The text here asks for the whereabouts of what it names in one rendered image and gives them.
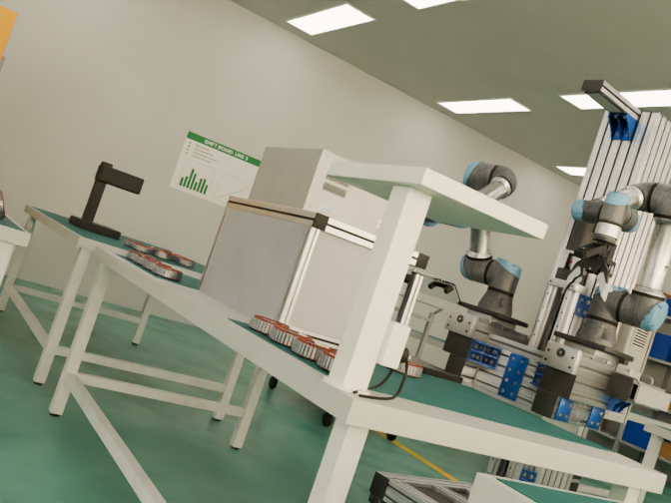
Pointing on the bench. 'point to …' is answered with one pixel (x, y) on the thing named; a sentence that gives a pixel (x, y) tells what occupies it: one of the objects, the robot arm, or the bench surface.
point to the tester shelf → (317, 224)
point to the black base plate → (435, 370)
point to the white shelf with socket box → (405, 221)
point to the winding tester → (315, 187)
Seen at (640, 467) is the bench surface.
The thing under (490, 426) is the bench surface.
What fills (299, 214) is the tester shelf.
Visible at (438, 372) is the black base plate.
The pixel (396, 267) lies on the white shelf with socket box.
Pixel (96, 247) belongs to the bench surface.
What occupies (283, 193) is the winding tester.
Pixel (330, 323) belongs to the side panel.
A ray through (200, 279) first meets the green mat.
